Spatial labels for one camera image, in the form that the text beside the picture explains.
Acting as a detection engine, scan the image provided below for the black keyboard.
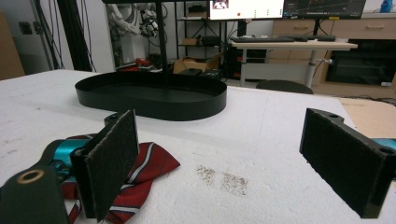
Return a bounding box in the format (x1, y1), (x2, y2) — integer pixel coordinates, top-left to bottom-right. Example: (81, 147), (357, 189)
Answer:
(279, 34), (337, 43)
(232, 35), (295, 44)

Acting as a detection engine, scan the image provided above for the brown wooden panel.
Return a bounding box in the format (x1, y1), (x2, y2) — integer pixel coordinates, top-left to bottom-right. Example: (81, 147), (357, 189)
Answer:
(0, 10), (26, 81)

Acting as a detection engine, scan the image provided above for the black built-in oven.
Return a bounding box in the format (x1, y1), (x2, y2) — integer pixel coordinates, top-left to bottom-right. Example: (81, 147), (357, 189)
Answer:
(325, 39), (396, 87)

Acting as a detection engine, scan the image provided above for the white-screen monitor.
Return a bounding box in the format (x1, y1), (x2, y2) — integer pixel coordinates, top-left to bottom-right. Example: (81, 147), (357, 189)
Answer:
(208, 0), (285, 21)

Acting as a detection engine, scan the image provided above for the black metal shelf rack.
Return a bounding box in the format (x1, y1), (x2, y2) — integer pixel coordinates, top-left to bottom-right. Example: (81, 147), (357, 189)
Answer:
(174, 0), (229, 64)

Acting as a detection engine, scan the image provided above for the blue bottle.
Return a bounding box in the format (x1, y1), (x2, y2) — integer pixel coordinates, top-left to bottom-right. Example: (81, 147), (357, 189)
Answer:
(379, 0), (394, 14)

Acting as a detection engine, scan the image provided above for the light wooden desk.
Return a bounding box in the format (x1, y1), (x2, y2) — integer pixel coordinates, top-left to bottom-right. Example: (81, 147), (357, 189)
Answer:
(230, 40), (359, 89)

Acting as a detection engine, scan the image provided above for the black stand pole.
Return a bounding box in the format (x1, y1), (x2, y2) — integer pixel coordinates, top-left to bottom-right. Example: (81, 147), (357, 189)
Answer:
(154, 0), (170, 89)

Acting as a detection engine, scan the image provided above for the black oval tray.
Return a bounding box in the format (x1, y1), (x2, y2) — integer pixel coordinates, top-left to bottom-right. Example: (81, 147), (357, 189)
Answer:
(75, 71), (228, 121)

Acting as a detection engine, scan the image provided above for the red striped bow tie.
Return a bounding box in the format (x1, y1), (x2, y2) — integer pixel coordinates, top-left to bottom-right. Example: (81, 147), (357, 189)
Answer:
(60, 133), (181, 224)

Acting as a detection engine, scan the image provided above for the white robot figure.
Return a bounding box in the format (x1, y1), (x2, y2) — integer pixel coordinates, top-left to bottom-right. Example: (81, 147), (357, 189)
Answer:
(106, 3), (160, 68)

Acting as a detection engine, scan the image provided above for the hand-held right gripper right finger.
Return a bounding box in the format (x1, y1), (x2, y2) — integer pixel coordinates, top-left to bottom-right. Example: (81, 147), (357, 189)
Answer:
(299, 107), (396, 219)

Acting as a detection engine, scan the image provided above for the black round chair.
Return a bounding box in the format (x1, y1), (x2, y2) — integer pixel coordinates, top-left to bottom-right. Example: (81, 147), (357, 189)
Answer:
(255, 79), (315, 95)

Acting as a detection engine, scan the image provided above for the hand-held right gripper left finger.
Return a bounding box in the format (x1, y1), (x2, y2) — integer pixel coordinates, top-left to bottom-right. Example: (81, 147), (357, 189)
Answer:
(70, 108), (140, 222)

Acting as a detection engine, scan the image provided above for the dark-screen monitor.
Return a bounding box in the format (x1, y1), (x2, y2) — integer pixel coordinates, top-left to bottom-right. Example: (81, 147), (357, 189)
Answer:
(282, 0), (367, 21)

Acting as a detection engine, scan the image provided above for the open cardboard box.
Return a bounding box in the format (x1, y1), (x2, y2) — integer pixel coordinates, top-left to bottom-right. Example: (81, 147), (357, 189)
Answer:
(172, 52), (224, 75)

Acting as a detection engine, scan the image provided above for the light wooden cabinet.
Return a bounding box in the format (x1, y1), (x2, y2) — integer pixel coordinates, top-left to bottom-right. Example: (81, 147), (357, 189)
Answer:
(270, 12), (396, 98)

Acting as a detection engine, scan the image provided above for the flat cardboard sheet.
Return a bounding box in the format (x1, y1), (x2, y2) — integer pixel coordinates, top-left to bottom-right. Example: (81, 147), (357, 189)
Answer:
(338, 97), (396, 140)

